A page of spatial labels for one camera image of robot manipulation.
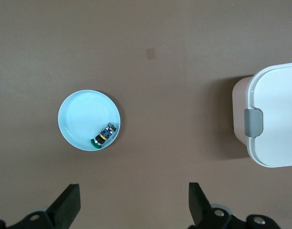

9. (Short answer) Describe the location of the black green battery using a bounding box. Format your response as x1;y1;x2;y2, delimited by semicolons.
90;122;118;149

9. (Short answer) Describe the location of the white lidded lunch box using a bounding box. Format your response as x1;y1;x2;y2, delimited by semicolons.
232;61;292;168

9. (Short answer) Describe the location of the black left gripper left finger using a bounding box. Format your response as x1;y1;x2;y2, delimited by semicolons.
0;183;81;229

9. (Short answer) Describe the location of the light blue round plate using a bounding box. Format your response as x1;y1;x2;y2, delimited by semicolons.
57;89;121;153

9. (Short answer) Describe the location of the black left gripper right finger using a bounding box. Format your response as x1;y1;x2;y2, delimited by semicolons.
188;182;279;229

